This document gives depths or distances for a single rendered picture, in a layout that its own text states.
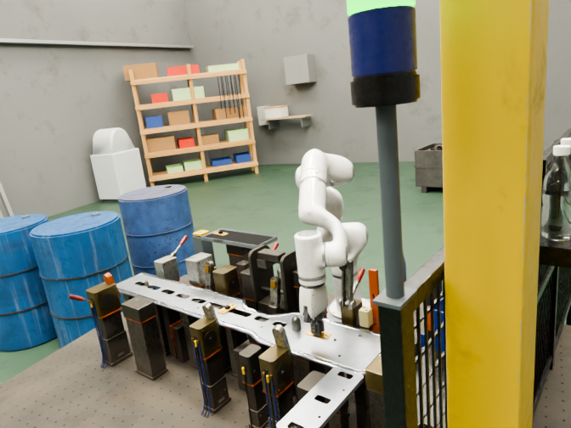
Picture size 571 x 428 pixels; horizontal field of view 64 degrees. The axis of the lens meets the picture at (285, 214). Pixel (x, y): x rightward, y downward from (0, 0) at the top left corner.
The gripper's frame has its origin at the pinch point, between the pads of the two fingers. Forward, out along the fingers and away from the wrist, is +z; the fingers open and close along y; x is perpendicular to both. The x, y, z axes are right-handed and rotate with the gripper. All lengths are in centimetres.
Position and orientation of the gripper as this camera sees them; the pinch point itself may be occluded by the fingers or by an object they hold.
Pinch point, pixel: (317, 326)
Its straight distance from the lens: 150.3
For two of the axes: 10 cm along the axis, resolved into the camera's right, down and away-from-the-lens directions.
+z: 1.1, 9.6, 2.7
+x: 7.9, 0.8, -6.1
